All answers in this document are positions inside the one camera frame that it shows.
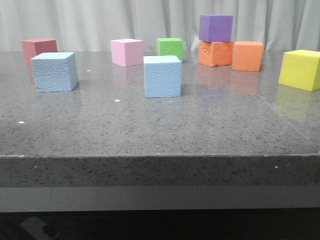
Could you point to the light blue foam cube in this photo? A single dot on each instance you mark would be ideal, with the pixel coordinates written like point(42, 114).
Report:
point(162, 76)
point(55, 72)

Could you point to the green foam cube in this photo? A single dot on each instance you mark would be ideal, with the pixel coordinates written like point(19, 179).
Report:
point(170, 47)

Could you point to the pink foam cube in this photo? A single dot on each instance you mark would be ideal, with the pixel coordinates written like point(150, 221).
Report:
point(127, 52)

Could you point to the dented orange foam cube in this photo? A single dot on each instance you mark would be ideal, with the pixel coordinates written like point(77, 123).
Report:
point(215, 54)

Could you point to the purple foam cube on orange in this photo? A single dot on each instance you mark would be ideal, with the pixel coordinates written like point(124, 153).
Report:
point(215, 28)

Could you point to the smooth orange foam cube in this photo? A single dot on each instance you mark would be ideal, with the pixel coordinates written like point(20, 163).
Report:
point(247, 56)

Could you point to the grey curtain backdrop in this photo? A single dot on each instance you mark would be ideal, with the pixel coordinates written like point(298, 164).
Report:
point(90, 25)

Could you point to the red foam cube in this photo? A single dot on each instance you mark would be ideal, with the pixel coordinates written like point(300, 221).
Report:
point(34, 47)

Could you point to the yellow foam cube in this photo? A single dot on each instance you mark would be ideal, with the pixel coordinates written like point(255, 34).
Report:
point(301, 69)

